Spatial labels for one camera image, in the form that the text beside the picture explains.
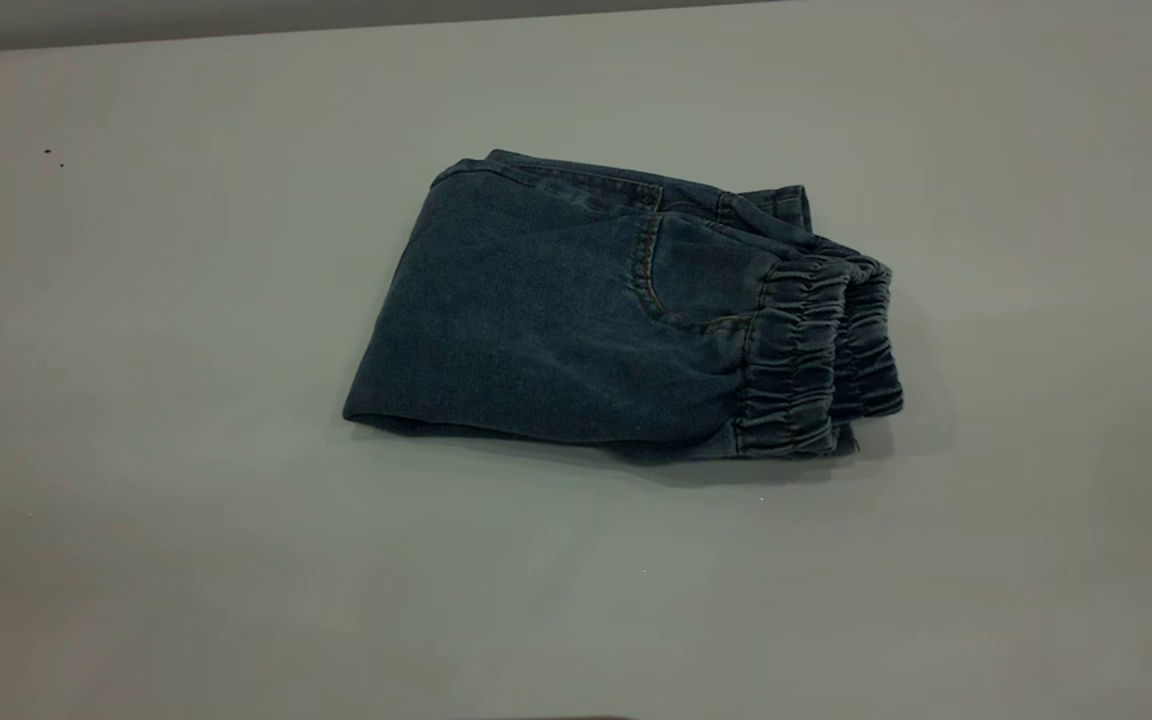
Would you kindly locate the blue denim shorts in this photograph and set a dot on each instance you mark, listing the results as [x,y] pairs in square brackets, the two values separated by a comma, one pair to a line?
[556,320]

